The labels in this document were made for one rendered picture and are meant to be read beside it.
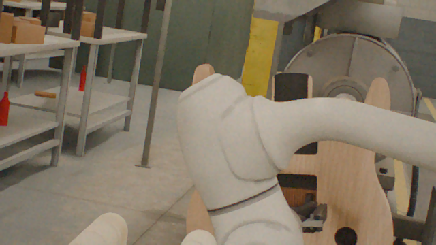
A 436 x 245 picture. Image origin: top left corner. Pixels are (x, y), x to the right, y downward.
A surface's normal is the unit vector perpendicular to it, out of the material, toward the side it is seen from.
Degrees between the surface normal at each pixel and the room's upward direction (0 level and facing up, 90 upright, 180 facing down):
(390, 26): 90
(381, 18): 90
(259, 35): 90
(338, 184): 88
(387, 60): 67
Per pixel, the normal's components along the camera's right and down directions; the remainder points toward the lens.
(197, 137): -0.50, 0.16
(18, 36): 0.91, 0.20
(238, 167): -0.06, 0.15
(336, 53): -0.20, -0.01
